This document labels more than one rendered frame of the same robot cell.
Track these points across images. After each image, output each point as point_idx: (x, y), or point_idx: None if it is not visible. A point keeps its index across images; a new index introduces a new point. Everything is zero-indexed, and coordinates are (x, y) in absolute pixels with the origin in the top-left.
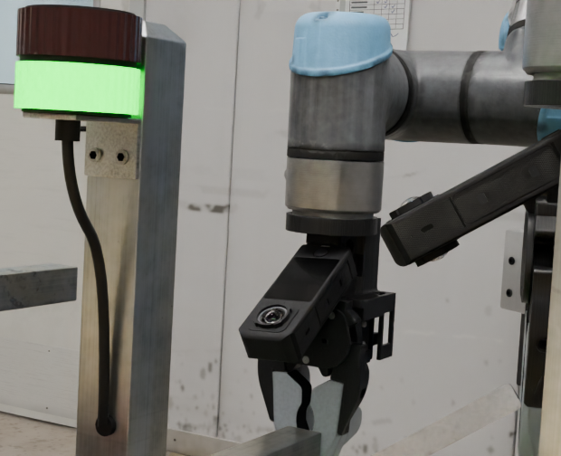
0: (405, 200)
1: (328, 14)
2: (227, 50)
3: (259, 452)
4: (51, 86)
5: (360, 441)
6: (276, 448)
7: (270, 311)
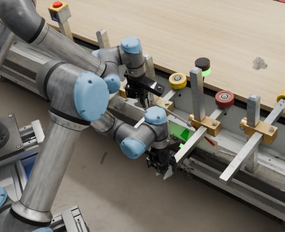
0: (160, 87)
1: (159, 107)
2: None
3: (179, 152)
4: None
5: None
6: (175, 155)
7: (175, 137)
